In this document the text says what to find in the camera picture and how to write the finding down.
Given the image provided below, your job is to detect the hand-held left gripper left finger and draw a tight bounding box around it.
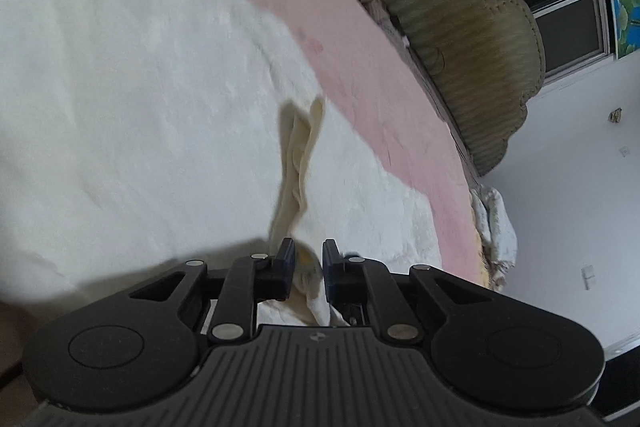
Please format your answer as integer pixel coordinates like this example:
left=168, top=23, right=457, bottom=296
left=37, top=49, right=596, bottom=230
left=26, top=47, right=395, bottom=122
left=128, top=237, right=297, bottom=349

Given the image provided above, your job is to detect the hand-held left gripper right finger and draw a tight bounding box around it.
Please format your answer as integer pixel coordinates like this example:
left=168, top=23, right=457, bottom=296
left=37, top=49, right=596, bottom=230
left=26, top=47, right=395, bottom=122
left=321, top=238, right=503, bottom=349

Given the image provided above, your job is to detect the white crumpled cloth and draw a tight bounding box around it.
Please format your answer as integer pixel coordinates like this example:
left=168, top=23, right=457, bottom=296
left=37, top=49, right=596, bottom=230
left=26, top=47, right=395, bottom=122
left=469, top=186, right=519, bottom=294

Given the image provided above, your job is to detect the pink bed blanket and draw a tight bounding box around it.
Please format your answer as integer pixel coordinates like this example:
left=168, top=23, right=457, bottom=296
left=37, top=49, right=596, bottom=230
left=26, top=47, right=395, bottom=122
left=125, top=0, right=490, bottom=290

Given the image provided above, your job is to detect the patterned pillow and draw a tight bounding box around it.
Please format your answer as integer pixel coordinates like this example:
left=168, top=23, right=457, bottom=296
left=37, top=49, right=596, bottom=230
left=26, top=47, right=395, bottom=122
left=360, top=0, right=417, bottom=55

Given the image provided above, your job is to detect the olive padded headboard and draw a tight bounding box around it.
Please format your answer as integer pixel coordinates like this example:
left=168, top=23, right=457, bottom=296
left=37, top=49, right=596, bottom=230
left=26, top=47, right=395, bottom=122
left=314, top=0, right=547, bottom=178

